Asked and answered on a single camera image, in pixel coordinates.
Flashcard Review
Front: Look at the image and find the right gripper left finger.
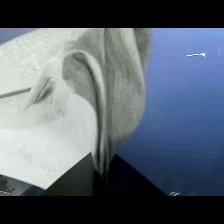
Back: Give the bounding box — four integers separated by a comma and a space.
39, 151, 101, 197

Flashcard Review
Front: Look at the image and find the light grey garment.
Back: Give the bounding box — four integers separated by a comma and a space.
0, 27, 154, 192

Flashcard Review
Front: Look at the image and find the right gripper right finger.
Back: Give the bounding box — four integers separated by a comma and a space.
105, 153, 168, 197

